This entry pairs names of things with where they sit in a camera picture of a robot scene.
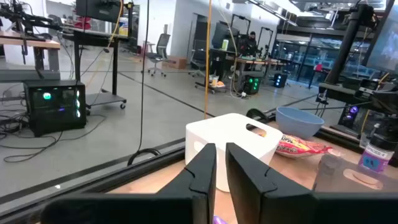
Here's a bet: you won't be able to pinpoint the black computer tower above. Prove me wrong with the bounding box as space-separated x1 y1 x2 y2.
243 75 262 95
338 105 361 129
272 73 289 89
24 80 87 137

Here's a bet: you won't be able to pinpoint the yellow hanging cable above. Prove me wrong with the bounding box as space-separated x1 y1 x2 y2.
203 0 213 120

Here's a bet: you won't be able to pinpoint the dark office chair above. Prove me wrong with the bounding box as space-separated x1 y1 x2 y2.
188 49 208 78

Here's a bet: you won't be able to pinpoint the red white snack bag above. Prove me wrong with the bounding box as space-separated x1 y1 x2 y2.
275 134 333 159

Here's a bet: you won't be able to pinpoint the thin black hanging cable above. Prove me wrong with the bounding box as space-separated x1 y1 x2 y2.
136 0 150 153

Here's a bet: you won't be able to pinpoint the low wheeled cart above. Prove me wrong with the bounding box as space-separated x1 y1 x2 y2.
195 74 228 95

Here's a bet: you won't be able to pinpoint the purple-label spice jar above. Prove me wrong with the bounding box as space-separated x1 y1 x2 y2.
358 133 396 174

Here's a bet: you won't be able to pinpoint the black computer monitor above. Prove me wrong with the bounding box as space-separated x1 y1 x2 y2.
366 0 398 75

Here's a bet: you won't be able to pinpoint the long wooden desk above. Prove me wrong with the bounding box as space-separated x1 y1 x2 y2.
210 48 287 94

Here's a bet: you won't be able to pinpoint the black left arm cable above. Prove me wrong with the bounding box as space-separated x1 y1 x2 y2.
127 148 162 166

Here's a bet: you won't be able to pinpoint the grey office chair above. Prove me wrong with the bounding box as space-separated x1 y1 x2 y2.
145 33 172 78

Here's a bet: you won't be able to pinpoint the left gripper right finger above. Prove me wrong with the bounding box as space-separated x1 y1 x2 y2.
226 142 398 224

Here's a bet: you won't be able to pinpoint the cardboard box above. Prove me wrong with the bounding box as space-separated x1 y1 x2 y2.
167 55 188 70

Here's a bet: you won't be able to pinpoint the white plastic bin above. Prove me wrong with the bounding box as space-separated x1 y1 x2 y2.
185 113 284 192

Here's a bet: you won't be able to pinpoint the person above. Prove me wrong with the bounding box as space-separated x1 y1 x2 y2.
239 30 259 58

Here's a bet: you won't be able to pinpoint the blue bowl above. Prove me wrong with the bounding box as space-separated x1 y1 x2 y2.
275 106 325 140

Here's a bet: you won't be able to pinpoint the wooden desk grey legs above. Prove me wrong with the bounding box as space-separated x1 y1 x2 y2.
0 29 62 83

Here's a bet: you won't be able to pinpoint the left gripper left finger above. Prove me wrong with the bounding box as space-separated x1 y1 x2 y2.
40 142 218 224

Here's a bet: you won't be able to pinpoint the black rolling stand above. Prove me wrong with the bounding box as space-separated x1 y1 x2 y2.
62 26 128 110

